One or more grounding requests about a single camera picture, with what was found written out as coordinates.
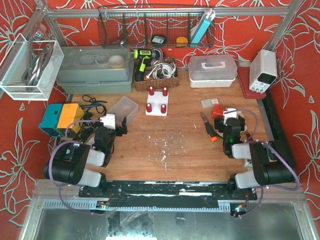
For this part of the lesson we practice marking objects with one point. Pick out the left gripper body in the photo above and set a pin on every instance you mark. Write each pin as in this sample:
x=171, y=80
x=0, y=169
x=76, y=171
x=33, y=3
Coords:
x=119, y=130

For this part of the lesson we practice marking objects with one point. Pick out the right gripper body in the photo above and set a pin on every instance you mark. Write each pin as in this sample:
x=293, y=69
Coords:
x=220, y=124

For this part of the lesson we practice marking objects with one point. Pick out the orange black screwdriver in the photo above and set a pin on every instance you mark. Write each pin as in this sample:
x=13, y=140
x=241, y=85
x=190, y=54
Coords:
x=209, y=129

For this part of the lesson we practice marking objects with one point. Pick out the red large spring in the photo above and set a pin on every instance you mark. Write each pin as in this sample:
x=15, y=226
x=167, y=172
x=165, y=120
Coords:
x=165, y=92
x=148, y=107
x=151, y=91
x=163, y=109

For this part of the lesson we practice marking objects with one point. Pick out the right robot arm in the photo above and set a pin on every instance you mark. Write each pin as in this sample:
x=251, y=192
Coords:
x=271, y=164

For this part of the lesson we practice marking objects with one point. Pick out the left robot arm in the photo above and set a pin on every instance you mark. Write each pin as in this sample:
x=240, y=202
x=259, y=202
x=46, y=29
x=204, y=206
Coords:
x=68, y=161

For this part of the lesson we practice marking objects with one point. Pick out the clear spring bin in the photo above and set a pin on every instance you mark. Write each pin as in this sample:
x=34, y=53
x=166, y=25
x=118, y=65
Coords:
x=124, y=108

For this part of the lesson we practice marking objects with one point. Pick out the orange power cube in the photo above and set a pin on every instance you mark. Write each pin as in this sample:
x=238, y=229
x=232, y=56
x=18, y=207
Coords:
x=218, y=111

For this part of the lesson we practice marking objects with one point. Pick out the small drill bit case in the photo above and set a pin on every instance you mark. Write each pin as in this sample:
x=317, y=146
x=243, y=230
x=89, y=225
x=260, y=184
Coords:
x=209, y=103

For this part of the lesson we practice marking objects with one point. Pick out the white peg board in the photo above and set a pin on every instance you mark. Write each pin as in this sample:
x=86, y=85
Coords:
x=156, y=101

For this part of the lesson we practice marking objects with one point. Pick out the yellow soldering station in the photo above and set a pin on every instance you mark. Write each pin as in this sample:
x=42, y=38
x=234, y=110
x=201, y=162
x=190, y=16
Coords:
x=71, y=112

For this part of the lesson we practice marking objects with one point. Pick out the red notebook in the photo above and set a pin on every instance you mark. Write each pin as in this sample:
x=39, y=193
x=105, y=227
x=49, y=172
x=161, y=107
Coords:
x=243, y=74

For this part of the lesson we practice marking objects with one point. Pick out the white plastic storage box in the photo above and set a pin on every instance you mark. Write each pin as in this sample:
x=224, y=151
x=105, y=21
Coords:
x=212, y=71

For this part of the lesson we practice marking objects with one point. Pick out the white power supply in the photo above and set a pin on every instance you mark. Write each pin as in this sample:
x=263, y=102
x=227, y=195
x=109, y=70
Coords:
x=262, y=71

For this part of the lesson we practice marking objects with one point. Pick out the wicker basket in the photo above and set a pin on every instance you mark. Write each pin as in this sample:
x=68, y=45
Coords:
x=144, y=85

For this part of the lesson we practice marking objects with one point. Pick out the grey plastic toolbox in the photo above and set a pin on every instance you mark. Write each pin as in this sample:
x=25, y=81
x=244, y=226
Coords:
x=96, y=70

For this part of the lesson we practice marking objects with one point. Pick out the teal box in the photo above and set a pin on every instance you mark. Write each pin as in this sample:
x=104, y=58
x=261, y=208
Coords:
x=49, y=123

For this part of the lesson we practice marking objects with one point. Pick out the black tape measure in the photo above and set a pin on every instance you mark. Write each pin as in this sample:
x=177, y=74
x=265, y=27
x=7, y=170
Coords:
x=158, y=40

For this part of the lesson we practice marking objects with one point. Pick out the yellow tape measure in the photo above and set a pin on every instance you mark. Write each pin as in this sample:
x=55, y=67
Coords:
x=181, y=42

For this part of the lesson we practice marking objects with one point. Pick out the blue white hex key set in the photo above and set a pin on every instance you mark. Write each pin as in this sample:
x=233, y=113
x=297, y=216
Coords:
x=197, y=32

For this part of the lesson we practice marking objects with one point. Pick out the clear acrylic box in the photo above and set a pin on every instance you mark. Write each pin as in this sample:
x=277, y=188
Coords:
x=30, y=68

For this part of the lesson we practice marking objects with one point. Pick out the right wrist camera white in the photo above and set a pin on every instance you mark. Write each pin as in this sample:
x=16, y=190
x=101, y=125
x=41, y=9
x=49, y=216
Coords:
x=231, y=113

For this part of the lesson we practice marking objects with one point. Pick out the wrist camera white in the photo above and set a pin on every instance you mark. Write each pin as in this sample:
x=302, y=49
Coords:
x=109, y=121
x=231, y=113

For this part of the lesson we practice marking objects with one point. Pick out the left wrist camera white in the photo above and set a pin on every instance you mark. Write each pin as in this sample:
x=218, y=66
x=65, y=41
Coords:
x=109, y=121

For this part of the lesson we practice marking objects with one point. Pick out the black cable tray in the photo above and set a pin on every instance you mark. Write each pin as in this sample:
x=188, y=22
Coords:
x=277, y=128

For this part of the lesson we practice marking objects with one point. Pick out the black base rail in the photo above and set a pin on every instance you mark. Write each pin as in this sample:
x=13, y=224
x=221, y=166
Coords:
x=117, y=188

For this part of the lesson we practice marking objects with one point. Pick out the green cordless drill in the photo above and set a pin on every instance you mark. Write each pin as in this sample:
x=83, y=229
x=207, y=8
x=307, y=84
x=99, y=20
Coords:
x=144, y=57

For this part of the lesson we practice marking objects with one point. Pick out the black wire basket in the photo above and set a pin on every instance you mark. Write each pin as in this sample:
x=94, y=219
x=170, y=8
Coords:
x=134, y=25

